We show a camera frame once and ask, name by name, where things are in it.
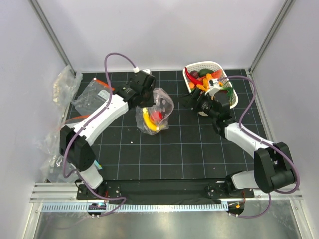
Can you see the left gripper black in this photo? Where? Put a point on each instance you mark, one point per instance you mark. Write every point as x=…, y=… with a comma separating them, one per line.
x=150, y=102

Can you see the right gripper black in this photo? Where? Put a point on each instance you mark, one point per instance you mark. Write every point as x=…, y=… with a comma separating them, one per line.
x=197, y=96

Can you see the yellow toy banana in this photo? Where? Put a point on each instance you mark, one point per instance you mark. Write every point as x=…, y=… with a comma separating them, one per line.
x=151, y=126

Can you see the red toy strawberry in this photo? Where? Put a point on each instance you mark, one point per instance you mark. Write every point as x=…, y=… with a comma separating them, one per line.
x=156, y=117

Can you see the clear pink-dotted zip bag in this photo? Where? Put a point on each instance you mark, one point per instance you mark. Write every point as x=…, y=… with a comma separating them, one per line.
x=163, y=103

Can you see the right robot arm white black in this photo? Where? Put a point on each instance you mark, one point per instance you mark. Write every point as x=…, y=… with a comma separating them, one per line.
x=273, y=166

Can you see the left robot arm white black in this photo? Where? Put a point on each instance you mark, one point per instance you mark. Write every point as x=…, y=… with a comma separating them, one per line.
x=76, y=142

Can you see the orange-zip bag upper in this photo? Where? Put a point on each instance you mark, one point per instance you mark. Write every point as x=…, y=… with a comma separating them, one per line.
x=93, y=96

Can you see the orange-zip bag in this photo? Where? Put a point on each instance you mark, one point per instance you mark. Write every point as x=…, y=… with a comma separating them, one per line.
x=93, y=96
x=50, y=144

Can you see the orange-zip bag lower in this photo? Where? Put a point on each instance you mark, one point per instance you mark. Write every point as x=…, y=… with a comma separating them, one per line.
x=50, y=144

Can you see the blue-zip clear bag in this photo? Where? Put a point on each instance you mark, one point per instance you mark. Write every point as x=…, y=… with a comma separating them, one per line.
x=52, y=170

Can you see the orange toy bell pepper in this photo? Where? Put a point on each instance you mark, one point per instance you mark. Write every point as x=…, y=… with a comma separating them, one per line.
x=205, y=86

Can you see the red toy chili pepper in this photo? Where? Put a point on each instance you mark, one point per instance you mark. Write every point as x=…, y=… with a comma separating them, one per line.
x=192, y=79

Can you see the white perforated plastic basket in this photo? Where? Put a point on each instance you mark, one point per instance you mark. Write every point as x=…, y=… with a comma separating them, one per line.
x=213, y=66

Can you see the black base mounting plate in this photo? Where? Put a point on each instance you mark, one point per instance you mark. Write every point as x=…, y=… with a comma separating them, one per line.
x=171, y=191

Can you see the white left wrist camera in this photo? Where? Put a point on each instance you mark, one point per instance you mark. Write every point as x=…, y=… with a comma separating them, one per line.
x=147, y=71

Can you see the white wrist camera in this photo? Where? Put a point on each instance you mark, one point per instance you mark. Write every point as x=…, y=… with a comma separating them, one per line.
x=147, y=71
x=213, y=87

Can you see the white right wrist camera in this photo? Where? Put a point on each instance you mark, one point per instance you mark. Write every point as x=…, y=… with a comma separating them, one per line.
x=213, y=87

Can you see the crumpled clear bag at wall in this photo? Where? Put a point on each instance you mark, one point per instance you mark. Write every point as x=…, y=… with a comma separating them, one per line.
x=66, y=86

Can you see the perforated aluminium rail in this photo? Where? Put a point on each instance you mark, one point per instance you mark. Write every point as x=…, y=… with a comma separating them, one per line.
x=91, y=207

